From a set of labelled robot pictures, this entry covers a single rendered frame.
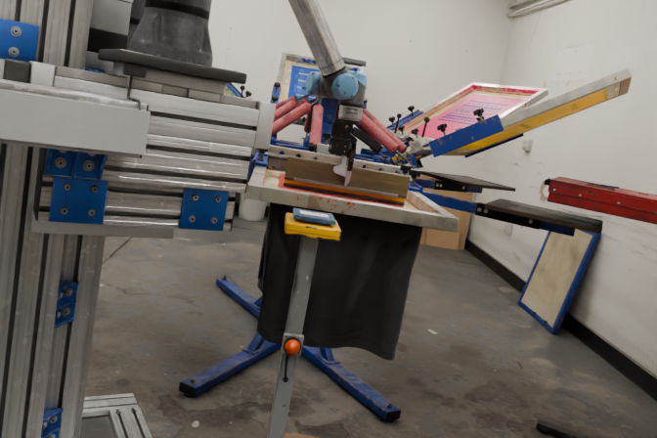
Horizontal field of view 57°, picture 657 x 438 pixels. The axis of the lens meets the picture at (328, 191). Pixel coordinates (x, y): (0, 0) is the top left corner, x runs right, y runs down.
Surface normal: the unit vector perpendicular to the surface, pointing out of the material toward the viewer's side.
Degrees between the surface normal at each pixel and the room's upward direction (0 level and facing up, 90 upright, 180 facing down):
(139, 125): 90
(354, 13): 90
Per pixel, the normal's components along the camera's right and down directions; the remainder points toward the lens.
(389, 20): 0.08, 0.15
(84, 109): 0.47, 0.20
